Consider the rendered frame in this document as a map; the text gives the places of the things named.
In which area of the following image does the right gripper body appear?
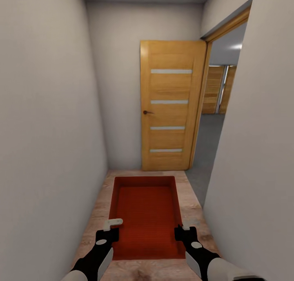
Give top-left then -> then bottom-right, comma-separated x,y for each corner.
174,226 -> 198,242

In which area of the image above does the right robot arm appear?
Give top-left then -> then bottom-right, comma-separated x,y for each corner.
174,218 -> 266,281

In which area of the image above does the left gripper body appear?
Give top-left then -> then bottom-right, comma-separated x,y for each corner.
96,228 -> 119,242

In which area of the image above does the storage box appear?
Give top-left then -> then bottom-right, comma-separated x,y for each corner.
109,176 -> 186,260

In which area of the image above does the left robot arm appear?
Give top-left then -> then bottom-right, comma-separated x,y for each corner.
61,218 -> 123,281

